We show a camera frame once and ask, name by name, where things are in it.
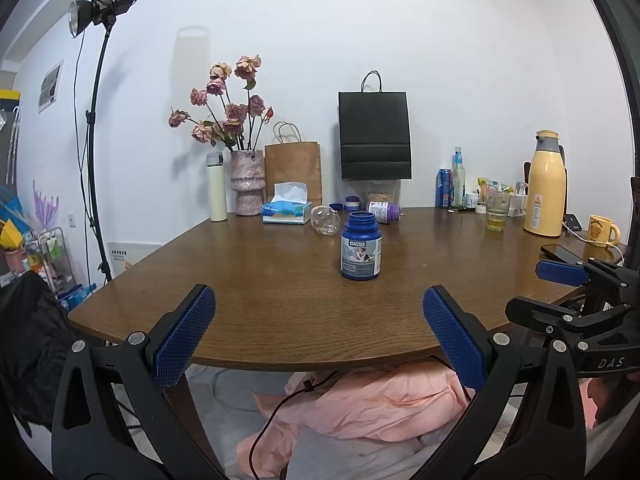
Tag pink cloth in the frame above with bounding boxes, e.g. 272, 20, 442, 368
236, 360, 473, 478

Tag yellow thermos jug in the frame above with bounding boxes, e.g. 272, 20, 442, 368
523, 130, 568, 238

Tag wall poster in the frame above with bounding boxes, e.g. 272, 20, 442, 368
38, 58, 66, 113

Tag metal wire rack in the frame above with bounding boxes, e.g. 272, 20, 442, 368
25, 226, 76, 301

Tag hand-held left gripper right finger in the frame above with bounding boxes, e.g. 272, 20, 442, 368
415, 285, 588, 480

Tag black jacket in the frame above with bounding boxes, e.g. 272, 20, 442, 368
0, 270, 76, 426

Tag pink stone vase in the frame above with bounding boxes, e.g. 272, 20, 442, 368
230, 149, 266, 217

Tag blue package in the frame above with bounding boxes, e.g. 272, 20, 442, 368
55, 284, 96, 311

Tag blue drink can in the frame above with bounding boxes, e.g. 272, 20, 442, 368
435, 168, 453, 208

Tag clear glass cup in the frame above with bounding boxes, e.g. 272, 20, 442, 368
310, 205, 342, 237

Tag clear food container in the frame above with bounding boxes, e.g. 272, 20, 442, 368
366, 179, 401, 207

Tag white bottle with purple lid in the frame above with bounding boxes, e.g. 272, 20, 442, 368
367, 201, 402, 224

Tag glass with yellow liquid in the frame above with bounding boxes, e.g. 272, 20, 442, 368
485, 191, 510, 232

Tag blue tissue box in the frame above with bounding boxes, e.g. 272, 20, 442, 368
262, 182, 313, 225

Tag colourful snack packets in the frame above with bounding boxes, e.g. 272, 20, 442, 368
477, 176, 516, 197

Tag black cable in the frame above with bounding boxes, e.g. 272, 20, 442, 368
248, 355, 451, 480

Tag tall glass bottle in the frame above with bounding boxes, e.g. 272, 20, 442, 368
451, 147, 467, 207

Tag white charging cable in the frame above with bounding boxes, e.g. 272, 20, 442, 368
567, 227, 626, 261

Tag purple feather decoration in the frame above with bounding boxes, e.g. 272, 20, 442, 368
32, 180, 61, 221

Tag black studio light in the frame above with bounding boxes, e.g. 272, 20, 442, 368
68, 0, 141, 39

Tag yellow mug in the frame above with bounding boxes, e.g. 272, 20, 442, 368
587, 214, 622, 246

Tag brown paper bag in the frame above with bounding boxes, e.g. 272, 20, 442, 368
264, 121, 323, 206

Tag white board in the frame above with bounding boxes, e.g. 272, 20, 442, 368
107, 241, 163, 278

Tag white thermos bottle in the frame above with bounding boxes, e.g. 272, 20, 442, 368
206, 151, 229, 222

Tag dried pink roses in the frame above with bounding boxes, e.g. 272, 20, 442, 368
168, 53, 276, 153

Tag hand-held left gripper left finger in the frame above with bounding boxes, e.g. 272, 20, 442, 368
50, 284, 226, 480

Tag black paper bag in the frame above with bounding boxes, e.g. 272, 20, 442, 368
338, 71, 412, 181

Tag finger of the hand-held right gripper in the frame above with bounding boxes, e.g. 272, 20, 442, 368
535, 258, 640, 307
505, 296, 635, 347

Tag blue supplement bottle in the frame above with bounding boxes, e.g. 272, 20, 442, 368
340, 211, 383, 282

